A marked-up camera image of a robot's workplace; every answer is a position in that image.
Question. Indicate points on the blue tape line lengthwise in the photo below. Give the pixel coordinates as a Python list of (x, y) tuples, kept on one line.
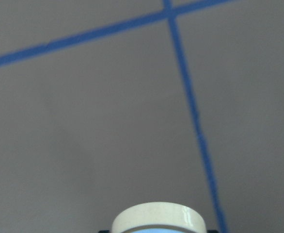
[(195, 117)]

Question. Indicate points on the blue tape line crosswise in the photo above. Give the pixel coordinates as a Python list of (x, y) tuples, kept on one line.
[(104, 31)]

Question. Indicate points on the blue and white bell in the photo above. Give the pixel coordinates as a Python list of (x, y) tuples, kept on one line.
[(161, 215)]

